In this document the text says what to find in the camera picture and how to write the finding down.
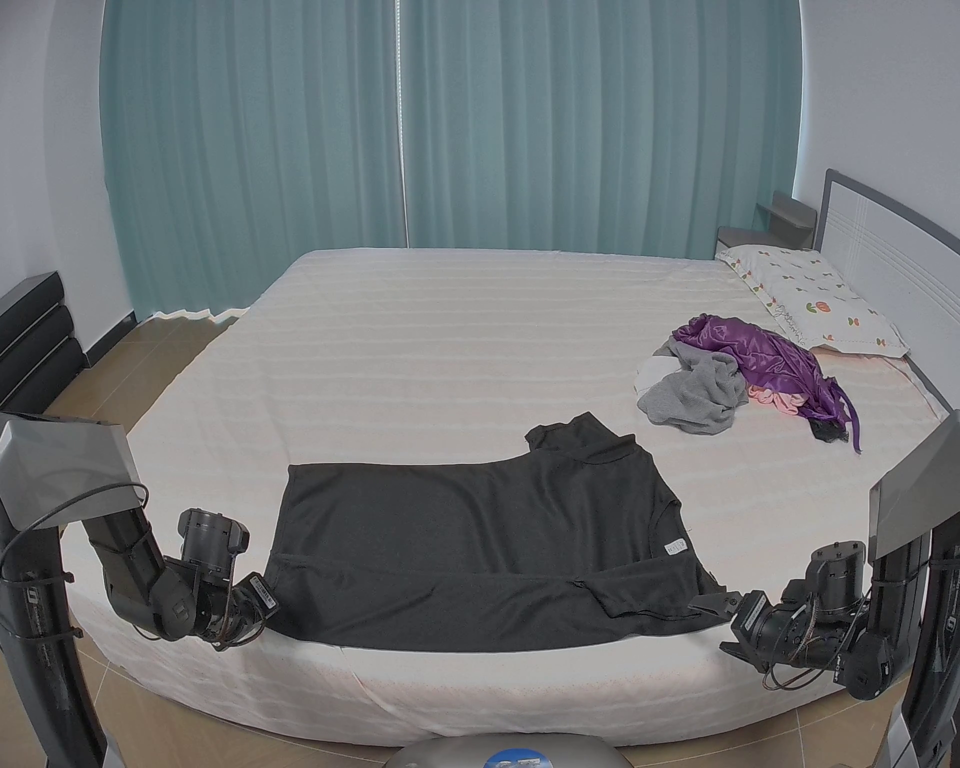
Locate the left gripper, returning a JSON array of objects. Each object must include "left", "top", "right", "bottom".
[{"left": 221, "top": 573, "right": 280, "bottom": 639}]

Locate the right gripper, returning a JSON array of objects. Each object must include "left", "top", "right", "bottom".
[{"left": 688, "top": 590, "right": 792, "bottom": 661}]

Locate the black T-shirt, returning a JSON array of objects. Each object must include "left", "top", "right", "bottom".
[{"left": 264, "top": 412, "right": 740, "bottom": 652}]

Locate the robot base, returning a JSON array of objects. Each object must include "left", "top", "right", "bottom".
[{"left": 382, "top": 735, "right": 627, "bottom": 768}]

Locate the bed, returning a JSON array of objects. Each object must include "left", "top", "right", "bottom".
[{"left": 63, "top": 168, "right": 960, "bottom": 751}]

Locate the grey knit garment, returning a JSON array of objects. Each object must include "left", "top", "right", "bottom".
[{"left": 637, "top": 348, "right": 751, "bottom": 438}]

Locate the pink garment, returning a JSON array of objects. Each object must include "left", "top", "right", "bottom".
[{"left": 746, "top": 384, "right": 807, "bottom": 417}]

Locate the white garment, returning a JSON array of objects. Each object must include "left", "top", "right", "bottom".
[{"left": 633, "top": 356, "right": 680, "bottom": 399}]

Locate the purple satin garment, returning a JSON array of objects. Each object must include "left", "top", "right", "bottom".
[{"left": 671, "top": 315, "right": 864, "bottom": 455}]

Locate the white printed pillow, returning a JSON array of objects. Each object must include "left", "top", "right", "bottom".
[{"left": 716, "top": 243, "right": 912, "bottom": 357}]

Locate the black chest of drawers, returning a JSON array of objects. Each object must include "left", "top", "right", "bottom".
[{"left": 0, "top": 271, "right": 85, "bottom": 417}]

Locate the grey bedside table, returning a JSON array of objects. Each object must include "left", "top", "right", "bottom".
[{"left": 716, "top": 189, "right": 820, "bottom": 256}]

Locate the blue-green curtain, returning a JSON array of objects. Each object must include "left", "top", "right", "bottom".
[
  {"left": 101, "top": 0, "right": 406, "bottom": 320},
  {"left": 405, "top": 0, "right": 804, "bottom": 264}
]

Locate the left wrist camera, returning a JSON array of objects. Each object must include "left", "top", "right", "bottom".
[{"left": 178, "top": 507, "right": 251, "bottom": 582}]

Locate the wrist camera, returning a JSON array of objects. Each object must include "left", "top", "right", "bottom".
[
  {"left": 178, "top": 507, "right": 251, "bottom": 582},
  {"left": 806, "top": 541, "right": 870, "bottom": 605}
]

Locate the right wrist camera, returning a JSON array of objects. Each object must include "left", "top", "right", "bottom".
[{"left": 806, "top": 541, "right": 870, "bottom": 605}]

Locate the black cable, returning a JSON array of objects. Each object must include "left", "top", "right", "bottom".
[{"left": 0, "top": 482, "right": 150, "bottom": 560}]

